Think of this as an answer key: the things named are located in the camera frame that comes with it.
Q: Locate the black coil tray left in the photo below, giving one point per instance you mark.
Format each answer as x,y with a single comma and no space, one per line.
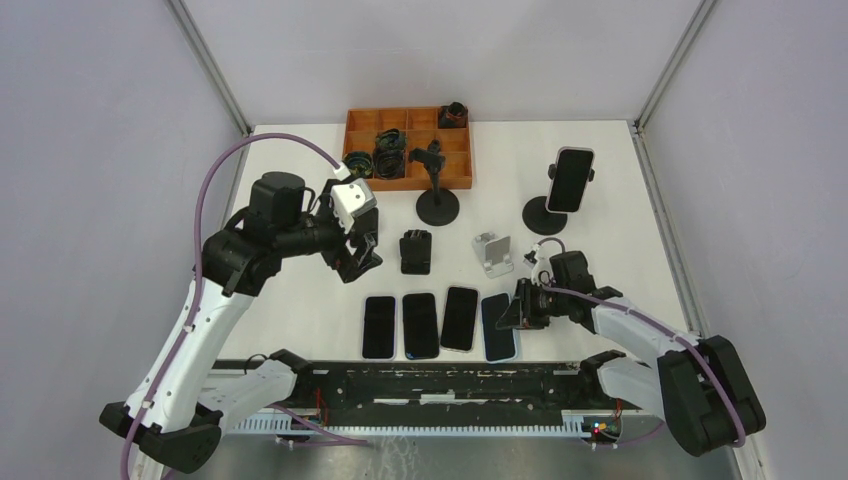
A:
359,163

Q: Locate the grey folding stand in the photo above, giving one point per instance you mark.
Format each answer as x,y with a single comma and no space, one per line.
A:
494,254

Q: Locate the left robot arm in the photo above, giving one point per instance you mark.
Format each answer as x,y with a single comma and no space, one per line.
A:
174,423

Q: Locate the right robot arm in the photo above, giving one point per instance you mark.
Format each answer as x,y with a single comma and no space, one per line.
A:
697,386

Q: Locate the small black folding stand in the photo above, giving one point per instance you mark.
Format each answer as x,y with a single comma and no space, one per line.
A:
368,224

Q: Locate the black coil tray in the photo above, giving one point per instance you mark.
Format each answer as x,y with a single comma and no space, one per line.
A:
389,165
391,140
359,163

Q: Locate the black coil tray middle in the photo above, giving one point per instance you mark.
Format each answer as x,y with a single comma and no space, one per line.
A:
391,140

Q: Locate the white pink case phone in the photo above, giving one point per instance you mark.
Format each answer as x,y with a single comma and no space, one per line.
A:
459,319

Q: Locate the orange compartment tray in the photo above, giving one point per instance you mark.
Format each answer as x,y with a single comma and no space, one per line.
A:
420,126

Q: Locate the round base stand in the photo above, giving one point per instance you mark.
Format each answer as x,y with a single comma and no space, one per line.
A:
539,220
437,206

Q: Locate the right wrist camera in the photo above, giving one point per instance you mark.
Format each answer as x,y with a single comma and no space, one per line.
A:
535,261

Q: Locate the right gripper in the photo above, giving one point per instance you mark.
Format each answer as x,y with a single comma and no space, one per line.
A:
521,312

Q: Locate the black coil tray front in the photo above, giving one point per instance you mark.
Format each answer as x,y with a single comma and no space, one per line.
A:
389,165

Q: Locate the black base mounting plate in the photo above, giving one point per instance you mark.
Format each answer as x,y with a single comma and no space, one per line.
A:
453,394

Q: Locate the black case phone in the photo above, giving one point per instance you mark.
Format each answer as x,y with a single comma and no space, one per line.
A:
420,327

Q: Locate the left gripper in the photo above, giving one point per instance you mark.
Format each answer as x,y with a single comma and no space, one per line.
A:
362,259

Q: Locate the black coil back corner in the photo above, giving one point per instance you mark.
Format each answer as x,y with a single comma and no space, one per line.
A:
452,116

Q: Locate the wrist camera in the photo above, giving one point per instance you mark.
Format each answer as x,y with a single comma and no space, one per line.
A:
535,261
351,200

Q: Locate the blue case phone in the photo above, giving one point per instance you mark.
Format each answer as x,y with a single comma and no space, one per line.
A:
499,345

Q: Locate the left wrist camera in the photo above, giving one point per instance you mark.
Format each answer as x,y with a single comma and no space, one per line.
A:
351,200

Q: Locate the lavender case phone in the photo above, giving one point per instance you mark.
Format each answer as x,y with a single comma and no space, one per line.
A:
379,328

